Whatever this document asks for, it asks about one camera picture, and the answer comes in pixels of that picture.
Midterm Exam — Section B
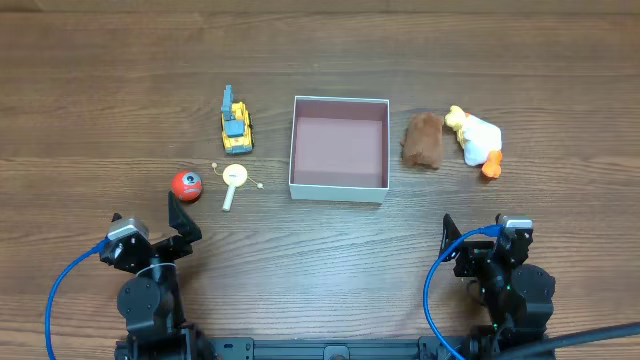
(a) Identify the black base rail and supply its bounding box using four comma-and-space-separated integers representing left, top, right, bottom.
209, 336, 455, 360

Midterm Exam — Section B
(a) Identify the left blue cable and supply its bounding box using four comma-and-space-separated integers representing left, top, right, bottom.
44, 237, 111, 360

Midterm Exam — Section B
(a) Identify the white cardboard box pink interior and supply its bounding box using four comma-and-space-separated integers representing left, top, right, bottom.
288, 96, 390, 204

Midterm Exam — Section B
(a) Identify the thick black cable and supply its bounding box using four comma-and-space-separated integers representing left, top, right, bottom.
492, 322, 640, 360

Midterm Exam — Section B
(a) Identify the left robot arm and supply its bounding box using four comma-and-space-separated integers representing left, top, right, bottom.
99, 192, 215, 360

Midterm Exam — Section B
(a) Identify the right blue cable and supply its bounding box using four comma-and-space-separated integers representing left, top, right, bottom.
422, 224, 504, 360

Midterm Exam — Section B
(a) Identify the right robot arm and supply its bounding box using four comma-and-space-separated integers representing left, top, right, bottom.
445, 215, 555, 359

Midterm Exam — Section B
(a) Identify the blue cable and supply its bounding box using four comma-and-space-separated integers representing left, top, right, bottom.
44, 237, 111, 360
422, 224, 504, 360

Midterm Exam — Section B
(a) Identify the yellow wooden rattle drum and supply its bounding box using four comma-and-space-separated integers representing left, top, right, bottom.
211, 162, 264, 212

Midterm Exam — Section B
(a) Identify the red ball toy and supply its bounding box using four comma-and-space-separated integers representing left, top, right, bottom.
171, 171, 203, 202

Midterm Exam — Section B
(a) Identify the white plush duck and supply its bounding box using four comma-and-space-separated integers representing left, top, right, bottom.
445, 105, 503, 179

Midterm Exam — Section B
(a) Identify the brown plush toy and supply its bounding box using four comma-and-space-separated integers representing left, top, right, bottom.
401, 112, 444, 169

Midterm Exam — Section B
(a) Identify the yellow blue toy excavator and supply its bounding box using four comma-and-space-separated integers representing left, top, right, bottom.
220, 85, 254, 155

